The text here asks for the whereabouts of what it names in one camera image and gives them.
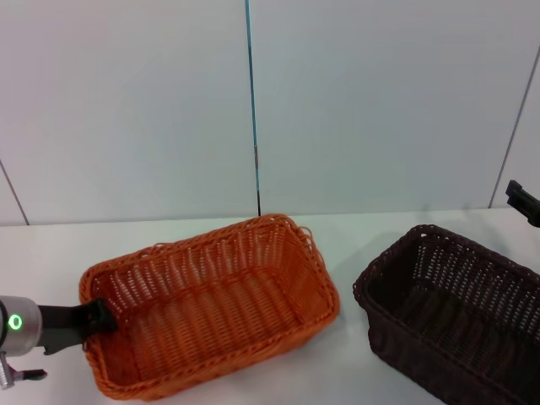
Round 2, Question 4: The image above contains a dark brown woven basket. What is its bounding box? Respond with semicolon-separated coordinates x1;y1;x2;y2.
352;224;540;405

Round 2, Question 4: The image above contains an orange woven plastic basket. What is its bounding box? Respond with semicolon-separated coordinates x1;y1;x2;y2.
78;213;341;402

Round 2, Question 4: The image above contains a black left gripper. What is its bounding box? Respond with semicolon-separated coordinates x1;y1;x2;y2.
37;298;119;356

